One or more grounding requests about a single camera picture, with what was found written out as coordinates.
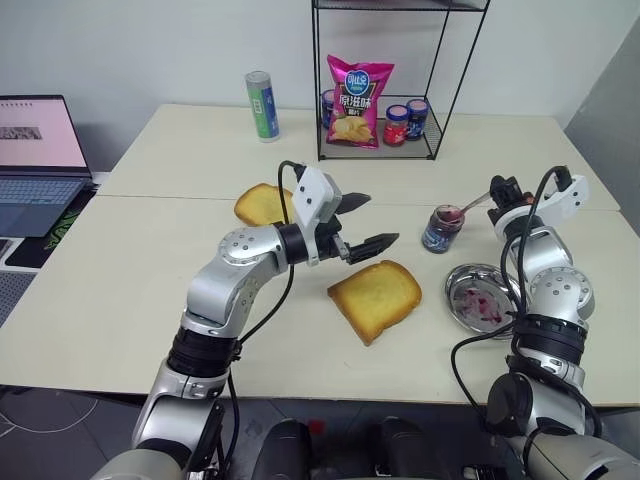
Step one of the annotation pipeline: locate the black wire shelf rack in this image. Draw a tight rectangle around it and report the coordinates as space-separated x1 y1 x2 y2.
310 0 492 163

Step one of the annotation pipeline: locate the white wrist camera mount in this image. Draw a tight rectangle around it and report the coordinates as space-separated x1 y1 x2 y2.
291 167 344 267
486 172 590 242

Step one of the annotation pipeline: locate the dark grey textured mat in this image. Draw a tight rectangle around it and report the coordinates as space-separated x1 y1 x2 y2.
0 268 40 329

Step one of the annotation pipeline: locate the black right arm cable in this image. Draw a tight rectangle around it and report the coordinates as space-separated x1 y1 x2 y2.
450 166 604 441

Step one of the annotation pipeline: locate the black green mouse mat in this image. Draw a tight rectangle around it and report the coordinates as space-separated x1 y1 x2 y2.
3 185 100 272

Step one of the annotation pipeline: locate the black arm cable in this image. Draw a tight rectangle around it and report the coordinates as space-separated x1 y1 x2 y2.
450 166 604 441
214 160 307 476

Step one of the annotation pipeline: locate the jam-stained round metal plate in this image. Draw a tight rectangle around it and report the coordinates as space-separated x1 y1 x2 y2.
444 262 522 343

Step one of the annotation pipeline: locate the blue-lidded jam jar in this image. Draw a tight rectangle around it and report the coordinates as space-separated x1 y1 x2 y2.
404 98 429 143
320 89 338 129

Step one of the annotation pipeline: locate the grey open laptop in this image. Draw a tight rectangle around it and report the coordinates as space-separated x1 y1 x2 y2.
0 94 97 239

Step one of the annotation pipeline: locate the open blueberry jam jar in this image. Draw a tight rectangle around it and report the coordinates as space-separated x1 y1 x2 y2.
421 203 467 257

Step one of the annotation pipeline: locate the silver metal spoon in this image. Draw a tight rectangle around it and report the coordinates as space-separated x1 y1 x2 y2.
449 193 496 222

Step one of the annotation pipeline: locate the small toasted bread slice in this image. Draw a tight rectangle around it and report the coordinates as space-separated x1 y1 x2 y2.
234 182 296 229

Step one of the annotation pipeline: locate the pink potato chip bag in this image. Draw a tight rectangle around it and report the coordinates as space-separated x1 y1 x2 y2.
325 53 397 150

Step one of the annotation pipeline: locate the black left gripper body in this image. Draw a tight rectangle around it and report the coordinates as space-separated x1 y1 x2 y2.
317 192 353 263

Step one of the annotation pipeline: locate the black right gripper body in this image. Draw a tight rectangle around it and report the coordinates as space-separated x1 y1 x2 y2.
499 176 535 209

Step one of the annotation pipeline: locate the green blue cylindrical can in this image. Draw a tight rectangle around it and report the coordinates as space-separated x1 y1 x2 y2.
244 70 282 145

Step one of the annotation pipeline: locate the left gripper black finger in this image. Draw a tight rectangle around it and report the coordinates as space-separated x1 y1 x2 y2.
341 192 373 217
343 231 402 267

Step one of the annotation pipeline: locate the large toasted bread slice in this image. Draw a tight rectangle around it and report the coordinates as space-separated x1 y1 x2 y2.
326 259 423 348

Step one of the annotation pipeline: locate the grey partition panel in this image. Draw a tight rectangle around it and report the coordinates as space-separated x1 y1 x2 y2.
563 23 640 213

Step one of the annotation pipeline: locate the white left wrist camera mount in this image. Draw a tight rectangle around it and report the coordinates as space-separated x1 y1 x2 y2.
291 167 344 267

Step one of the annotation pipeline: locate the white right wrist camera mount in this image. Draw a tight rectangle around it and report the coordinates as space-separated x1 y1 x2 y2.
486 172 590 242

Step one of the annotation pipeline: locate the thin white floor cable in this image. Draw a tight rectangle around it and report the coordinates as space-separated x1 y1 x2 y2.
0 387 99 435

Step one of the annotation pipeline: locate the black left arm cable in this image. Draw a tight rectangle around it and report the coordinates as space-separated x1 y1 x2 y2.
214 160 307 476

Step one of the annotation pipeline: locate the red strawberry jam jar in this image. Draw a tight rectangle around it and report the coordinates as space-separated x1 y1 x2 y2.
383 103 409 148

